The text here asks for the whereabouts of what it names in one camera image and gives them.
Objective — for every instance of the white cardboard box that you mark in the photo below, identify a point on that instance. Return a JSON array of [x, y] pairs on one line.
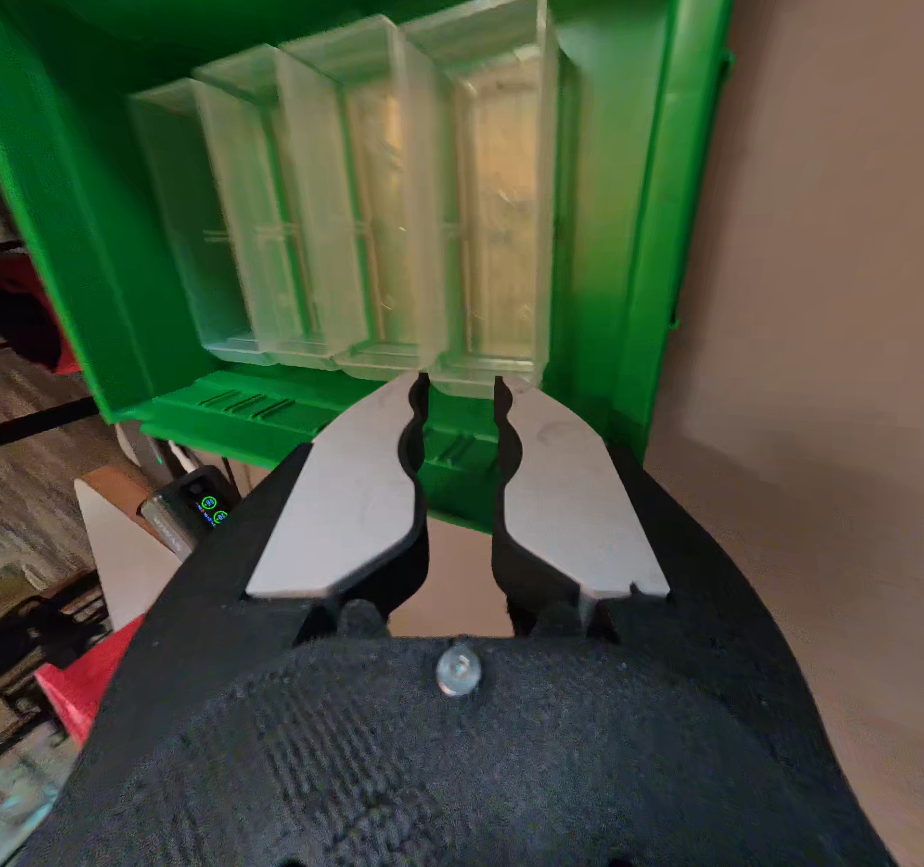
[[123, 564]]

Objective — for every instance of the red fabric item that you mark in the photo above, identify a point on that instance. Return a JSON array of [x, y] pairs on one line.
[[86, 672], [18, 276]]

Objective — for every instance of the black power bank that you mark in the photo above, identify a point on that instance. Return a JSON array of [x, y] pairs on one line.
[[191, 502]]

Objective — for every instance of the green plastic bin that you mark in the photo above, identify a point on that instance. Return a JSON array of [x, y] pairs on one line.
[[628, 160]]

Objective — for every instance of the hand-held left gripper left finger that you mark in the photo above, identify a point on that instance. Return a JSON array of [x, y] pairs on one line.
[[339, 506]]

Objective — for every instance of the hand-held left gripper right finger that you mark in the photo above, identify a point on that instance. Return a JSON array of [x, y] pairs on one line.
[[577, 513]]

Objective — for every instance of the clear plastic drawer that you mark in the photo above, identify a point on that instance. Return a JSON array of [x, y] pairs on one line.
[[188, 217], [289, 232], [382, 246], [505, 232]]

